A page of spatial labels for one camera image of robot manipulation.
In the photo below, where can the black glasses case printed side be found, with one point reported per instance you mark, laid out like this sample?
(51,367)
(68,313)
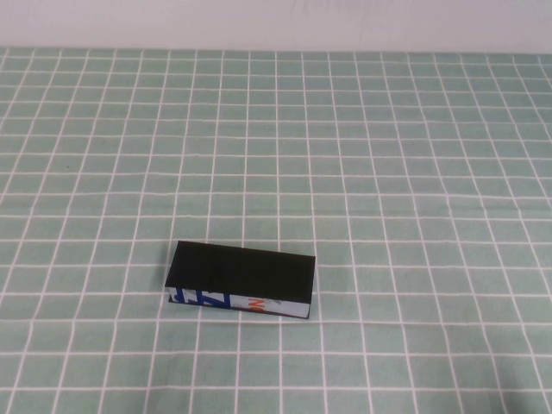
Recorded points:
(241,271)

